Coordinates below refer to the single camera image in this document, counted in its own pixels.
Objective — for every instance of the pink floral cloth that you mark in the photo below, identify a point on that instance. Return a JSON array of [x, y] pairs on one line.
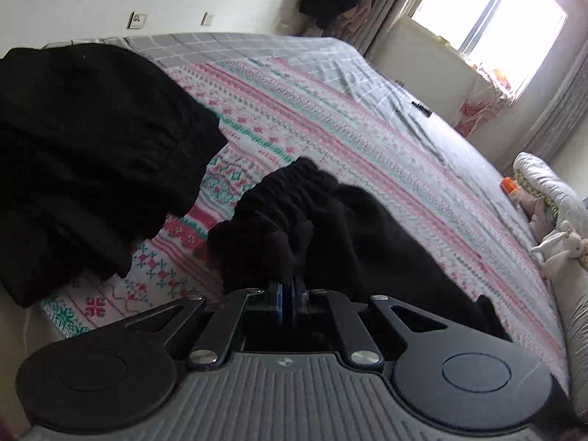
[[477, 105]]

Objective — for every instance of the white plush rabbit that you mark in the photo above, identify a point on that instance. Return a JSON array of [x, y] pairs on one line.
[[558, 241]]

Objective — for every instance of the yellow and red sill items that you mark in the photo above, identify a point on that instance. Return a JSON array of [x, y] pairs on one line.
[[498, 73]]

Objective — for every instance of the beige pillow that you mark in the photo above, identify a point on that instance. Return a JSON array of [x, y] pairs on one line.
[[574, 321]]

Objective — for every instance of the pink plush toy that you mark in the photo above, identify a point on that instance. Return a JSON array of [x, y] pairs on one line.
[[535, 213]]

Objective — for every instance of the black pants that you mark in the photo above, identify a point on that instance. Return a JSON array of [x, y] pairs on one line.
[[349, 239]]

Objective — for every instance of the white folded quilt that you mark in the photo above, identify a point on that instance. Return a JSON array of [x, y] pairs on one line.
[[551, 183]]

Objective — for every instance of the striped patterned blanket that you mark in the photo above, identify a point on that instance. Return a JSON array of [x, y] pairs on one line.
[[367, 156]]

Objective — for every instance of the grey checked bed sheet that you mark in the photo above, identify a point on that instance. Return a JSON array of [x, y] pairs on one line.
[[298, 50]]

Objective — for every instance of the orange toy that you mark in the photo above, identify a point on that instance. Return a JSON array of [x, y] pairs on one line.
[[509, 186]]

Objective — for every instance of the black folded garment stack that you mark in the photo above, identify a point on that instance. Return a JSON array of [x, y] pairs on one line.
[[87, 147]]

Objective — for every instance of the small black object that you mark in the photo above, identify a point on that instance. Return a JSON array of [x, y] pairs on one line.
[[421, 108]]

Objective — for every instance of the grey curtain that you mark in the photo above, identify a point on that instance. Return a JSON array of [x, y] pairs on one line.
[[395, 4], [558, 110]]

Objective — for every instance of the white wall switch plate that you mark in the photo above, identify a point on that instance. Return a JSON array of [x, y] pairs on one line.
[[208, 18], [137, 19]]

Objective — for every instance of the window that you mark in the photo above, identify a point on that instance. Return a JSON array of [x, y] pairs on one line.
[[496, 14]]

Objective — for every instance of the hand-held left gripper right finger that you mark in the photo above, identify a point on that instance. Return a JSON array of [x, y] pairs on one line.
[[294, 304]]

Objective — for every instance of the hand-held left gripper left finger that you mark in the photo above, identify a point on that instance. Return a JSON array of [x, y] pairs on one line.
[[278, 305]]

